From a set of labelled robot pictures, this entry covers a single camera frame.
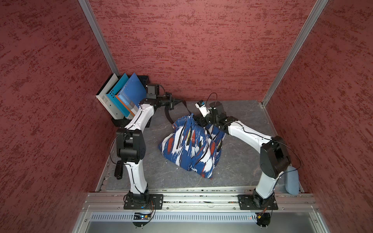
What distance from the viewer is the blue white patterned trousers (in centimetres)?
81

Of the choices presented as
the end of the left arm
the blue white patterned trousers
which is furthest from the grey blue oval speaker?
the end of the left arm

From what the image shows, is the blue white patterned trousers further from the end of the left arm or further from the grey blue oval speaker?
the grey blue oval speaker
